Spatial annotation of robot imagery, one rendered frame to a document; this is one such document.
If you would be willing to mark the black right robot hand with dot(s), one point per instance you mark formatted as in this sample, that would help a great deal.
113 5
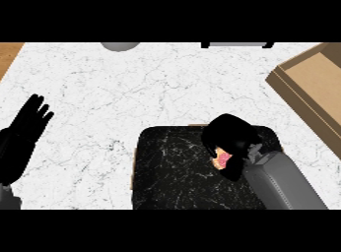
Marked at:
229 129

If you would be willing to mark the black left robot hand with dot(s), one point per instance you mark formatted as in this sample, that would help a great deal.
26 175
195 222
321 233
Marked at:
18 138

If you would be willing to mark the pink frosted cupcake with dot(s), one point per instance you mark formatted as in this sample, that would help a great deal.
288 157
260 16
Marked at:
223 158

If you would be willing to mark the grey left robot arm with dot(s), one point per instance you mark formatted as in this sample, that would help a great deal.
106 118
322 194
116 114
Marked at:
1 196

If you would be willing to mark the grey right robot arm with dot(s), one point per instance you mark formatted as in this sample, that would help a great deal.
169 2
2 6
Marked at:
283 183

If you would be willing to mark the black marble tray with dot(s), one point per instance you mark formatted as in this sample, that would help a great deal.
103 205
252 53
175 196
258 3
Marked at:
183 170

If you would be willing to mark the brown cardboard box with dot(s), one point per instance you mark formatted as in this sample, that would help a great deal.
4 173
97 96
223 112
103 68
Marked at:
319 95

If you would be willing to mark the grey and black appliance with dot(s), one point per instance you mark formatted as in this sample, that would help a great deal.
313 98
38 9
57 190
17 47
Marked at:
238 44

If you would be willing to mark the grey round object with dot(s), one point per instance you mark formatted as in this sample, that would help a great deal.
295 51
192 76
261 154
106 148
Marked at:
121 46

